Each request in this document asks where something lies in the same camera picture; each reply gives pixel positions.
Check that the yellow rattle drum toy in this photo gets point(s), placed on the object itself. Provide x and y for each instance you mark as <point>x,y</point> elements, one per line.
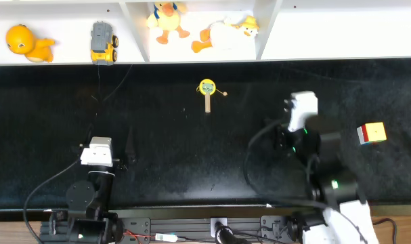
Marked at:
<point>207,87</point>

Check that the white shelf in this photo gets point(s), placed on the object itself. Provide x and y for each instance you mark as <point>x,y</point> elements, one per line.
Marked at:
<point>327,34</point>

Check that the yellow rubber duck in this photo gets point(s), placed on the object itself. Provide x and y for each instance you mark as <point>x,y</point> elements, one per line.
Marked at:
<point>20,40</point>

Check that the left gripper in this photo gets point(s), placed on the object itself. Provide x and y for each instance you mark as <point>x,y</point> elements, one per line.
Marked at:
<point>118,163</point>

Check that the white plush duck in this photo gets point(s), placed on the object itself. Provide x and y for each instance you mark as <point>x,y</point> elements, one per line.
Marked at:
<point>229,35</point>

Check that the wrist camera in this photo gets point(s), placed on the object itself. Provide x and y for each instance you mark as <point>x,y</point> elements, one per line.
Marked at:
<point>97,152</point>
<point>303,108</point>

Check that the grey and yellow toy truck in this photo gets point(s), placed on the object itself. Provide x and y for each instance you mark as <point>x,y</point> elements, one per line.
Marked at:
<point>103,42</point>

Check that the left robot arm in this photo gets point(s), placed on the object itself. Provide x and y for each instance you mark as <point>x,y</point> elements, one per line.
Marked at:
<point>90,200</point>

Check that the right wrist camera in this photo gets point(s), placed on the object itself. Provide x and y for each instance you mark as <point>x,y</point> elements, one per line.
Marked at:
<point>303,108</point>

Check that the many-coloured puzzle cube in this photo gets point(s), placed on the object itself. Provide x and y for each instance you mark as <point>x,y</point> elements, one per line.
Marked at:
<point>374,133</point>

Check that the yellow plush duck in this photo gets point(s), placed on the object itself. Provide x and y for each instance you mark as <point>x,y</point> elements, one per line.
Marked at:
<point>168,20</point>

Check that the mounting rail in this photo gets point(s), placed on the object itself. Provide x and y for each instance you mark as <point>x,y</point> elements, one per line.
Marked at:
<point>198,230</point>

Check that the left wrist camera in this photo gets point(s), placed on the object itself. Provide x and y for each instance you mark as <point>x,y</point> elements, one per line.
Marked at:
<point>97,152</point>

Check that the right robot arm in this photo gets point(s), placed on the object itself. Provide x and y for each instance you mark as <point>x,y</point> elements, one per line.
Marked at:
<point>337,189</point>

